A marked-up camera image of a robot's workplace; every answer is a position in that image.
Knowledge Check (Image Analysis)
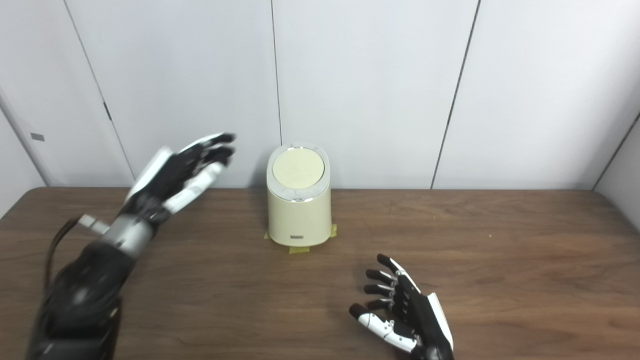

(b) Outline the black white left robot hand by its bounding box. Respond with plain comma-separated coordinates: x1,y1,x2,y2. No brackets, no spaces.
122,132,236,226

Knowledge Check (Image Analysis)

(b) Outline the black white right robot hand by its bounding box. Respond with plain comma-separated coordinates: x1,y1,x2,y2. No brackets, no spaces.
349,253,455,360

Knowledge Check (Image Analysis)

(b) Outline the cream round bin lid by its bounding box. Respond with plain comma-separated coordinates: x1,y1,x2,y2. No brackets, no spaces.
272,148,321,190

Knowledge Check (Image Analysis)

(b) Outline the cream-colored plastic bin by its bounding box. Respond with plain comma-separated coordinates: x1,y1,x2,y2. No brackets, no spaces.
266,142,332,248

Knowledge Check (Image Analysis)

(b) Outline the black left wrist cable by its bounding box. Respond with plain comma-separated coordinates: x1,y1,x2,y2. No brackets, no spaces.
44,215,108,291

